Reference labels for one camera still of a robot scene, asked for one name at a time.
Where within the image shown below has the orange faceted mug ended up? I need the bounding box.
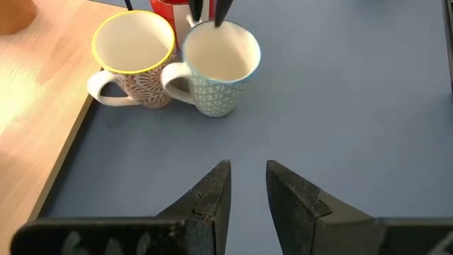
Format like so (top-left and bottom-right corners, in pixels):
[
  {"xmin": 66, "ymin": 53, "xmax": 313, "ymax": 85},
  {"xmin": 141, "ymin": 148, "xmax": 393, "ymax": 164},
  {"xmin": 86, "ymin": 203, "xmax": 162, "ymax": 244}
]
[{"xmin": 0, "ymin": 0, "xmax": 38, "ymax": 35}]

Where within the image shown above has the wooden shelf board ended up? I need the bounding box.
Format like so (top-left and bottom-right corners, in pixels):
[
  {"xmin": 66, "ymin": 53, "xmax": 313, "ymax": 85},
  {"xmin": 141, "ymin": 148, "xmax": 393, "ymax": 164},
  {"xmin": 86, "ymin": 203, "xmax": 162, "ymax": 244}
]
[{"xmin": 0, "ymin": 0, "xmax": 125, "ymax": 245}]

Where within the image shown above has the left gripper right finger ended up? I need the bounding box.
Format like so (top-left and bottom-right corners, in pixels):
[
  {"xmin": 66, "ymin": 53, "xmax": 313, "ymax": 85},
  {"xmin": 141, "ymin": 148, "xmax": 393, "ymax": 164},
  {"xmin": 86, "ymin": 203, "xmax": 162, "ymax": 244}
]
[{"xmin": 265, "ymin": 159, "xmax": 453, "ymax": 255}]

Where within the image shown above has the black aluminium table frame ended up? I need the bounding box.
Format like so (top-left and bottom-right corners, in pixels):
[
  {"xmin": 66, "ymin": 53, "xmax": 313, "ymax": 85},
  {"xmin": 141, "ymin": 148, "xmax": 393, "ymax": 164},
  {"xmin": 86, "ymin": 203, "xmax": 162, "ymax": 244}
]
[{"xmin": 442, "ymin": 0, "xmax": 453, "ymax": 94}]

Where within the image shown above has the red and white mug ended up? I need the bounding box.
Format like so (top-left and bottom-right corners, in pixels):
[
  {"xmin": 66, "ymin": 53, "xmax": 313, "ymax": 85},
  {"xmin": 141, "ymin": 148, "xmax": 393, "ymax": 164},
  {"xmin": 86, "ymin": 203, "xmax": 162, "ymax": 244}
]
[{"xmin": 149, "ymin": 0, "xmax": 217, "ymax": 50}]

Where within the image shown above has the light blue triangle-pattern mug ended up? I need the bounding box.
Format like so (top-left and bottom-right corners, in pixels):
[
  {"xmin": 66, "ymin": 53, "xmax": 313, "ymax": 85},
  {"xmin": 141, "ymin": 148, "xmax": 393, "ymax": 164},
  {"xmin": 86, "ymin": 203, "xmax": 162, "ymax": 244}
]
[{"xmin": 161, "ymin": 20, "xmax": 262, "ymax": 118}]

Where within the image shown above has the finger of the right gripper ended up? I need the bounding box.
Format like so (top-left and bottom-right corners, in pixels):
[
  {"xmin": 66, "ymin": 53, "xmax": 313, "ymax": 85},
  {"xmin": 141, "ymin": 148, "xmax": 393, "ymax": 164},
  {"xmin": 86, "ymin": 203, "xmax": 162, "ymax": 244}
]
[
  {"xmin": 214, "ymin": 0, "xmax": 235, "ymax": 28},
  {"xmin": 189, "ymin": 0, "xmax": 205, "ymax": 23}
]

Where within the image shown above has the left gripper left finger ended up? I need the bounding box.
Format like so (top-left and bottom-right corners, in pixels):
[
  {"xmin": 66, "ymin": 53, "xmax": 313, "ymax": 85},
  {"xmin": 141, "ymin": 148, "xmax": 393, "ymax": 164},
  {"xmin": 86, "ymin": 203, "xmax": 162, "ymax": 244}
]
[{"xmin": 10, "ymin": 159, "xmax": 233, "ymax": 255}]

